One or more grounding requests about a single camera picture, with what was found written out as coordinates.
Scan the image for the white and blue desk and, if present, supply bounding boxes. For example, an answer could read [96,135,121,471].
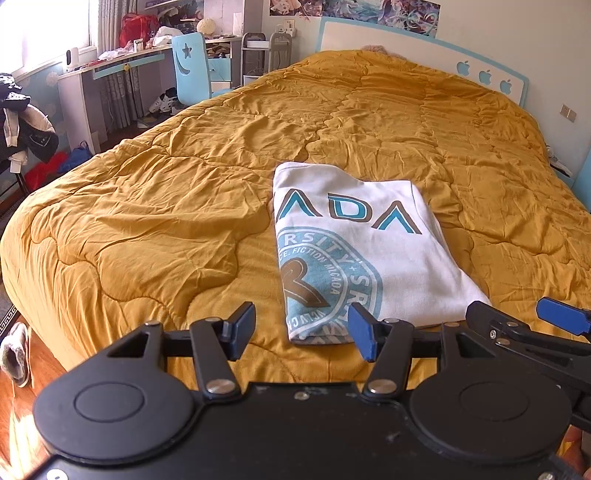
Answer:
[56,36,243,156]

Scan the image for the grey metal shelf rack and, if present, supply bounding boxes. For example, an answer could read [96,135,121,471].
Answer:
[240,32,291,86]

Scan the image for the round white lamp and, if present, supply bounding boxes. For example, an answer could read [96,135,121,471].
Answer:
[195,18,216,36]

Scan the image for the blue bedside table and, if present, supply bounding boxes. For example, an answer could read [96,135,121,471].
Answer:
[555,151,591,210]

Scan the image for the red bag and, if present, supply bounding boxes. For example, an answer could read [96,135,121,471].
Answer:
[119,13,160,48]

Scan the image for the grey slipper on floor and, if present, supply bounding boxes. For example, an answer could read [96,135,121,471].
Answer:
[1,322,30,388]

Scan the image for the blue chair with star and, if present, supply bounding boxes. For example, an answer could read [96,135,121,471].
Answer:
[171,32,232,106]

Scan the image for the clothes pile on rack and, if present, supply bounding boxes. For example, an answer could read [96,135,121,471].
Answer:
[0,73,59,174]

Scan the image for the mustard yellow quilt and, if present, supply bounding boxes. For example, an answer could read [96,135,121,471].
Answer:
[1,50,590,383]

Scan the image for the white sweatshirt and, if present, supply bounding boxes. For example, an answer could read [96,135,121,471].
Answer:
[273,162,489,345]

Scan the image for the anime wall posters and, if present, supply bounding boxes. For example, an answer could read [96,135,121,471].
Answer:
[270,0,441,37]

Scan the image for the white and blue headboard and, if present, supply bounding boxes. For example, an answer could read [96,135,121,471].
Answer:
[317,17,529,107]

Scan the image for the grey window curtain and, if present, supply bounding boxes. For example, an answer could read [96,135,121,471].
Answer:
[96,0,144,133]

